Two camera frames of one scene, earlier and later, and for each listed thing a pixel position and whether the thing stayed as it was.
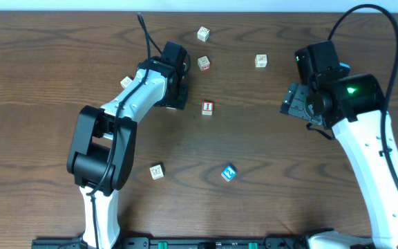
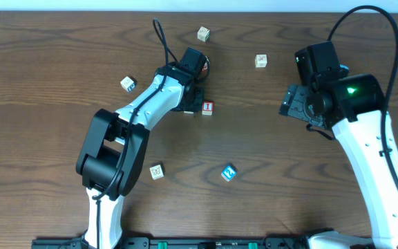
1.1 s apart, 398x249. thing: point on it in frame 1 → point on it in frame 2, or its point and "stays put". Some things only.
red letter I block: [207, 108] stays put
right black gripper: [294, 102] stays put
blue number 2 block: [229, 173] stays put
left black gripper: [179, 95] → [195, 101]
